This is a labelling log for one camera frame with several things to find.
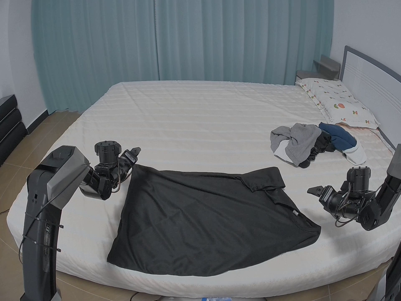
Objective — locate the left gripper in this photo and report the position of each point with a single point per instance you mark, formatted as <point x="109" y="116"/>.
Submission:
<point x="122" y="169"/>

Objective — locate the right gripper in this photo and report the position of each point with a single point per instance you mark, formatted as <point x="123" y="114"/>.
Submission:
<point x="333" y="205"/>

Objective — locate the black T-shirt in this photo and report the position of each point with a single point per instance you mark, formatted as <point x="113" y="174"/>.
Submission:
<point x="203" y="224"/>

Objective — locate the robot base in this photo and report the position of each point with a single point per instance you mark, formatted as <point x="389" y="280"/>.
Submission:
<point x="216" y="299"/>

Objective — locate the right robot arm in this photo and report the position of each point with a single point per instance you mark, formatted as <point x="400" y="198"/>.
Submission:
<point x="388" y="187"/>

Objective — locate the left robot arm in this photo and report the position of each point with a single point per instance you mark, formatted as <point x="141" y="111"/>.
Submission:
<point x="40" y="215"/>

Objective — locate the pile of clothes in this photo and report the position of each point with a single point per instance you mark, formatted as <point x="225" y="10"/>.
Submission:
<point x="300" y="143"/>

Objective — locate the bed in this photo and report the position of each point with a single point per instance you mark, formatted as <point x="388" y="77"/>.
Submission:
<point x="188" y="121"/>

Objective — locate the white printed pillow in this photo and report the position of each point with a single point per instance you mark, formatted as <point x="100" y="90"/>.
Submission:
<point x="338" y="99"/>

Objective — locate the black chest of drawers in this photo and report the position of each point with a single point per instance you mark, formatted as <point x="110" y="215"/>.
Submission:
<point x="9" y="127"/>

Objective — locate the blue-green curtain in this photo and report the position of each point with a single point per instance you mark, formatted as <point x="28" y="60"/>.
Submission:
<point x="235" y="27"/>
<point x="94" y="42"/>

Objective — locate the grey bedside table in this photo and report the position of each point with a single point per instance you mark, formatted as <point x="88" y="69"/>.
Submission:
<point x="322" y="66"/>

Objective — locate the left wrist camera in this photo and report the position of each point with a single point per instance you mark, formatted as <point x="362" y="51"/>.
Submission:
<point x="131" y="158"/>

